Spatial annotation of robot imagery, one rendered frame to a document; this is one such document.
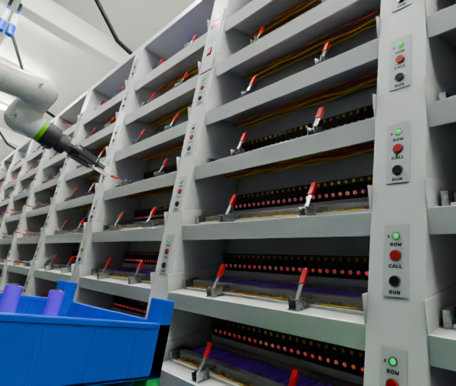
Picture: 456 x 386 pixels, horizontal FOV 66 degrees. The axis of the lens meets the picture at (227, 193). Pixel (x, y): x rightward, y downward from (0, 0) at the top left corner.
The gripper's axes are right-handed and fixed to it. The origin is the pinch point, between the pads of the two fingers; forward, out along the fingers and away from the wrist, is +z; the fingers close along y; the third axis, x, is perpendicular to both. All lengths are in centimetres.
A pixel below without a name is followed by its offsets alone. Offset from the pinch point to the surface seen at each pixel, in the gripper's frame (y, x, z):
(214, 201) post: 52, -7, 24
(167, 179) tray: 36.2, -3.5, 11.9
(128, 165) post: -18.3, 15.4, 15.3
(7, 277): -157, -51, 22
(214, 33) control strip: 47, 53, -1
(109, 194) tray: -11.2, -4.2, 11.5
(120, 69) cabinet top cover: -49, 78, -6
